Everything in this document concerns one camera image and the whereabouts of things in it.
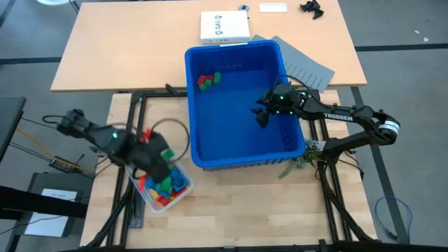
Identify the artificial succulent in black pot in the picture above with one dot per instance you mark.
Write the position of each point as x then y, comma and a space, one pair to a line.
297, 162

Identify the green foam block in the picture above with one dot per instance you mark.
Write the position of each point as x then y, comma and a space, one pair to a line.
208, 83
217, 77
203, 87
166, 184
167, 154
171, 167

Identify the white paper sheet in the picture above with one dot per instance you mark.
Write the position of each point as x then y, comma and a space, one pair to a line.
49, 213

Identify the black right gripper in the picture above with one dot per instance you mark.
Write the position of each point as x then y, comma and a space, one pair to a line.
281, 103

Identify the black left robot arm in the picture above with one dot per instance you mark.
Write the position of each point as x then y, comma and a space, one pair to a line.
91, 134

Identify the black flat case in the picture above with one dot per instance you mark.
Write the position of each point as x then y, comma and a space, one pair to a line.
38, 180

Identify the clear plastic block box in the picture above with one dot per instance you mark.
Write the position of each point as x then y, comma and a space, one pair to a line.
175, 203

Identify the large blue plastic bin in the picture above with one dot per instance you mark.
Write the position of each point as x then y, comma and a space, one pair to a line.
245, 140

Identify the dark flat screen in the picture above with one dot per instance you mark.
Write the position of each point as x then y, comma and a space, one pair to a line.
10, 122

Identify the yellow foam block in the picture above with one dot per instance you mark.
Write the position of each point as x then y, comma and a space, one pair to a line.
154, 192

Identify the small black electronics board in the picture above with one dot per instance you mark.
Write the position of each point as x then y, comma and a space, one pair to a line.
64, 164

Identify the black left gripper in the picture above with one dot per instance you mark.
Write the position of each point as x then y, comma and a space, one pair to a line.
150, 157

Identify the white round object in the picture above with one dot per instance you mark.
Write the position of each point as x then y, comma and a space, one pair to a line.
52, 1

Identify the grey round knob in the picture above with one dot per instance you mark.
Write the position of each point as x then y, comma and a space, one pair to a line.
243, 7

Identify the black plastic clamp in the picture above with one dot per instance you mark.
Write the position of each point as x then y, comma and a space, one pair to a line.
312, 8

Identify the black strip packet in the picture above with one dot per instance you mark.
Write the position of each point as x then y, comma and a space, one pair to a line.
137, 218

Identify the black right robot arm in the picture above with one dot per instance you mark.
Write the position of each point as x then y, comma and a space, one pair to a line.
350, 119

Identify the white rectangular block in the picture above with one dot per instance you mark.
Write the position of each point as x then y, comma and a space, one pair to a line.
273, 7

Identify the red foam block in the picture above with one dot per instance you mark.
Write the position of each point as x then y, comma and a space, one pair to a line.
182, 192
162, 200
141, 182
202, 79

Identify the blue foam block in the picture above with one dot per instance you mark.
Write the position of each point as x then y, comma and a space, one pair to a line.
150, 183
179, 178

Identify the black spring clamp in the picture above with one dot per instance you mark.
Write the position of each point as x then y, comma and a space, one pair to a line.
171, 89

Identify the grey spring clamp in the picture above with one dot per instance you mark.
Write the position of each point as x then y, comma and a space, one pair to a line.
94, 150

